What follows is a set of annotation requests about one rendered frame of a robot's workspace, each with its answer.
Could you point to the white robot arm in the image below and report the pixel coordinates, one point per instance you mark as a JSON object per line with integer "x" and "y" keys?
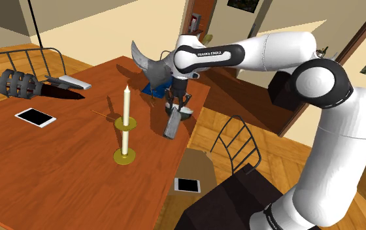
{"x": 336, "y": 159}

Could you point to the dark wall picture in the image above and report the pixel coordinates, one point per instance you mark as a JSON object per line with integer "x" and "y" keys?
{"x": 242, "y": 4}

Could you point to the grey horned sculpture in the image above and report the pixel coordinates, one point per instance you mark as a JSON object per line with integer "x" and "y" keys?
{"x": 156, "y": 71}

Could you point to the grey caged dark cone object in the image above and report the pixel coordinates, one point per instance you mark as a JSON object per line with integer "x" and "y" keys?
{"x": 19, "y": 84}

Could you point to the white grey flat device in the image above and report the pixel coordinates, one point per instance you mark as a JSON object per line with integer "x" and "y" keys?
{"x": 74, "y": 82}

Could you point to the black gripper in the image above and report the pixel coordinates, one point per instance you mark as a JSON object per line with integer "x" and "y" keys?
{"x": 179, "y": 86}

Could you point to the white dark bowl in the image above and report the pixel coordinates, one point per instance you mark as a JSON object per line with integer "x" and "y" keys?
{"x": 187, "y": 113}

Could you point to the blue flat book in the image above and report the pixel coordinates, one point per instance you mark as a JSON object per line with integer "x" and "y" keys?
{"x": 157, "y": 91}

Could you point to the white candle in gold holder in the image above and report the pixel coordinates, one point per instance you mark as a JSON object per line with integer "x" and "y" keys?
{"x": 126, "y": 105}

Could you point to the black cube box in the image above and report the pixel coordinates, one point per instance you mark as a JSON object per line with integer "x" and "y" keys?
{"x": 281, "y": 92}

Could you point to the white tablet with black screen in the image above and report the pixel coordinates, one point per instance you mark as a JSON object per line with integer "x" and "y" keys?
{"x": 35, "y": 117}
{"x": 187, "y": 185}

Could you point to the black lamp pole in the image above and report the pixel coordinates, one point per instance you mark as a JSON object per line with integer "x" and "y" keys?
{"x": 36, "y": 25}

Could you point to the grey rectangular block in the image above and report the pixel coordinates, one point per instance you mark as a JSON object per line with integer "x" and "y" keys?
{"x": 172, "y": 127}

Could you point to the brown door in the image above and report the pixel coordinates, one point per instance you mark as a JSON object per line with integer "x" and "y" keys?
{"x": 207, "y": 16}

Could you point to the thin brown stick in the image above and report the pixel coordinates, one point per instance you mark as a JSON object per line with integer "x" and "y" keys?
{"x": 101, "y": 114}

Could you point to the brown wooden table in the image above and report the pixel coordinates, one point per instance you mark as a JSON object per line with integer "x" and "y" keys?
{"x": 58, "y": 159}

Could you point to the dark robot stand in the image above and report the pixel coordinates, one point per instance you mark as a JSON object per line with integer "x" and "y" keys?
{"x": 234, "y": 200}

